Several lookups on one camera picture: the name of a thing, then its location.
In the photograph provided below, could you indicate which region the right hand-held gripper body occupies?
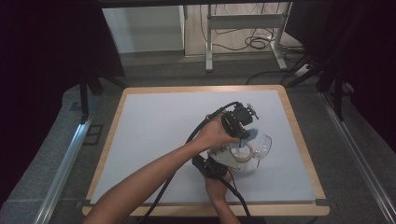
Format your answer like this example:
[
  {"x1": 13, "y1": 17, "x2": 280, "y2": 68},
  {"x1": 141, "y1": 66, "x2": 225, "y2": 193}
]
[{"x1": 191, "y1": 145, "x2": 243, "y2": 181}]

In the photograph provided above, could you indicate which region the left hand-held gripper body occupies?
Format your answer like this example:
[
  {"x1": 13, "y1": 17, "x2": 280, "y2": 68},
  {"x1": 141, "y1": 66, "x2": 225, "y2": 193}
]
[{"x1": 220, "y1": 102, "x2": 261, "y2": 138}]

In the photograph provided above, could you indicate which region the clear glass beaker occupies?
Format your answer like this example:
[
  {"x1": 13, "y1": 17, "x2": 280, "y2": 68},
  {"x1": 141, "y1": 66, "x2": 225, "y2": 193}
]
[{"x1": 253, "y1": 133, "x2": 274, "y2": 170}]

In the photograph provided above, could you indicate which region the person's left hand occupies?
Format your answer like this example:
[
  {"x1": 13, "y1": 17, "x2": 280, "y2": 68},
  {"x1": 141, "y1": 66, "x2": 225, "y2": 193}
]
[{"x1": 193, "y1": 112, "x2": 241, "y2": 154}]

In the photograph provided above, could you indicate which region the person's right hand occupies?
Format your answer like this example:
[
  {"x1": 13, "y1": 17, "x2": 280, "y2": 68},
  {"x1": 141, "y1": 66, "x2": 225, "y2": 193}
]
[{"x1": 203, "y1": 171, "x2": 234, "y2": 203}]

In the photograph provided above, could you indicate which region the wooden framed white board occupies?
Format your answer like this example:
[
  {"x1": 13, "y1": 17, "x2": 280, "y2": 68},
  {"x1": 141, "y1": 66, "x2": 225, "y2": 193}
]
[{"x1": 90, "y1": 90, "x2": 316, "y2": 204}]

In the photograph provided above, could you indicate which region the black tripod stand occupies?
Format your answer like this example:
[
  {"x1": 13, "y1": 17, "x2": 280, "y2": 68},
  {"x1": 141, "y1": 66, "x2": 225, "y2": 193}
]
[
  {"x1": 279, "y1": 52, "x2": 356, "y2": 122},
  {"x1": 78, "y1": 73, "x2": 129, "y2": 124}
]

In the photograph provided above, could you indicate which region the white cabinet panel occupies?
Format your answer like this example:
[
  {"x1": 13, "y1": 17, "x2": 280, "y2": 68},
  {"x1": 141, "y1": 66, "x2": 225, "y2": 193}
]
[{"x1": 102, "y1": 5, "x2": 185, "y2": 54}]

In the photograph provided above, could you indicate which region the black curtain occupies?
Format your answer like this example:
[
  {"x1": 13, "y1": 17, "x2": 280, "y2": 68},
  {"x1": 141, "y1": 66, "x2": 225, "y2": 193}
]
[
  {"x1": 284, "y1": 0, "x2": 396, "y2": 153},
  {"x1": 0, "y1": 0, "x2": 125, "y2": 206}
]

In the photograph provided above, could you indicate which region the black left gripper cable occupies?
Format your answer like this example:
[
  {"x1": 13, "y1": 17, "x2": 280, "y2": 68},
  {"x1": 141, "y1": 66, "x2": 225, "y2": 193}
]
[{"x1": 136, "y1": 101, "x2": 242, "y2": 224}]

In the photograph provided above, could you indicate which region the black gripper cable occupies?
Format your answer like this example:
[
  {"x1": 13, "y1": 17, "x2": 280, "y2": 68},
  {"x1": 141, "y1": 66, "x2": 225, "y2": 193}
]
[
  {"x1": 218, "y1": 167, "x2": 252, "y2": 224},
  {"x1": 136, "y1": 101, "x2": 242, "y2": 224}
]

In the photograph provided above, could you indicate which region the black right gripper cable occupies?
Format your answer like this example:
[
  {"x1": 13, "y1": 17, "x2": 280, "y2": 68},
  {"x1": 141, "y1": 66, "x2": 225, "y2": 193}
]
[{"x1": 218, "y1": 167, "x2": 252, "y2": 224}]

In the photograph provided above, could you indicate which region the single black floor cable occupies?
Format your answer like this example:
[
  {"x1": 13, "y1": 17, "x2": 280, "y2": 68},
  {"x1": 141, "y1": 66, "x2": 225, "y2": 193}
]
[{"x1": 245, "y1": 69, "x2": 293, "y2": 86}]

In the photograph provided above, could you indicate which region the tangle of black floor cables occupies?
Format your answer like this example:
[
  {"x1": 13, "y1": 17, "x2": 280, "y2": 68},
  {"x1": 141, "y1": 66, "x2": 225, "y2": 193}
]
[{"x1": 199, "y1": 3, "x2": 307, "y2": 52}]

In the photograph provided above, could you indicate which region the grey metal desk frame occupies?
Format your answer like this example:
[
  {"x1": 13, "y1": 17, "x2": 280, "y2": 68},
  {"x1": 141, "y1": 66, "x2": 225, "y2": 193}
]
[{"x1": 205, "y1": 2, "x2": 289, "y2": 73}]

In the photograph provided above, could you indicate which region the aluminium floor rail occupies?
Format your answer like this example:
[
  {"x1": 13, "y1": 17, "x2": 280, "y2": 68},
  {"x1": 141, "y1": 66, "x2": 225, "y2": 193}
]
[
  {"x1": 318, "y1": 91, "x2": 396, "y2": 223},
  {"x1": 32, "y1": 113, "x2": 94, "y2": 224}
]

